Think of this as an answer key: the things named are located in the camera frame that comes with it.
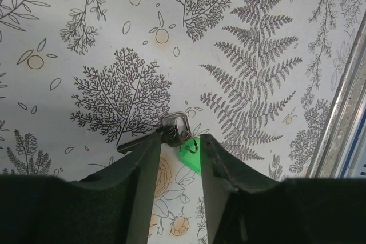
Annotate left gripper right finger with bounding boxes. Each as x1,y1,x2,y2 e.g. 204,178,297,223
200,134,365,243

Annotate green key tag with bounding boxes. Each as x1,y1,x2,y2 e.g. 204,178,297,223
116,111,202,178

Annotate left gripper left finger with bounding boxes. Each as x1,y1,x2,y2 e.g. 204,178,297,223
1,134,161,243

